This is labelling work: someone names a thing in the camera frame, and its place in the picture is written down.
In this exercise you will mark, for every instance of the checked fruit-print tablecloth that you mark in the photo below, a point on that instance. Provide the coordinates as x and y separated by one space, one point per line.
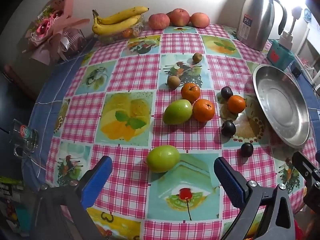
135 75

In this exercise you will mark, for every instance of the colourful packets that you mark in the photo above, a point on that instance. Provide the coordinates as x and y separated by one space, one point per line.
12 205

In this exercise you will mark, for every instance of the black power adapter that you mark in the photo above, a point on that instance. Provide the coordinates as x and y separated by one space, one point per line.
297 71

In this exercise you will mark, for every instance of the dark plum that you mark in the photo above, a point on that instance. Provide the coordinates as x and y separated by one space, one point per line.
226 92
228 128
247 150

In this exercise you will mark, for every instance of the brown cabinet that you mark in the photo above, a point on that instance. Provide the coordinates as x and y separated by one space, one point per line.
25 75

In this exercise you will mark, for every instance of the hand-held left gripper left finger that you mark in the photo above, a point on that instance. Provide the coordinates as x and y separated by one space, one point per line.
97 177

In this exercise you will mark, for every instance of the clear plastic fruit container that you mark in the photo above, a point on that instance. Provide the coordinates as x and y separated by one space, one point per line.
125 33

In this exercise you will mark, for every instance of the stainless steel thermos jug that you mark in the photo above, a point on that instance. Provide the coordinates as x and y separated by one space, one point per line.
252 17

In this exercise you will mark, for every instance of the white shelf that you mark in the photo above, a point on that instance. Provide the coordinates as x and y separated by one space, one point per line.
311 42

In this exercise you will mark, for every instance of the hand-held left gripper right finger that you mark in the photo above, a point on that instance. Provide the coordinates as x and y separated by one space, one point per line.
230 180

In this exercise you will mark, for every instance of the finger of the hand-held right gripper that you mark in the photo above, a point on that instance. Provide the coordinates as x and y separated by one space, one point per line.
306 167

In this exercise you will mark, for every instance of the red apple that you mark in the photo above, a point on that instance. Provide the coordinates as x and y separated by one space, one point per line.
178 17
159 21
199 20

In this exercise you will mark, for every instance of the green jujube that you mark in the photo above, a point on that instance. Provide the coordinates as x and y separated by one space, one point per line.
163 158
178 112

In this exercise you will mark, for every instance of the teal box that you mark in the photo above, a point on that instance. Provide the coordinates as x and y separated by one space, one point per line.
278 55

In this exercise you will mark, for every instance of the orange tangerine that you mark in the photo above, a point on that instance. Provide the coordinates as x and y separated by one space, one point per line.
190 91
203 110
236 103

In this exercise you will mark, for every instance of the glass mug with label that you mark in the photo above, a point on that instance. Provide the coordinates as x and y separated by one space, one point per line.
25 135

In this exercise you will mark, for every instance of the stainless steel basin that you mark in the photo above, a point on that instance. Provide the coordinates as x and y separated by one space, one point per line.
280 105

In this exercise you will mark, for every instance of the brown kiwi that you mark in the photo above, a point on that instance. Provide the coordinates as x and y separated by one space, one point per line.
197 57
173 82

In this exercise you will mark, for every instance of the pink flower bouquet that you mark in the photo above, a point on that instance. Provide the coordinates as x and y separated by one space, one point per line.
50 27

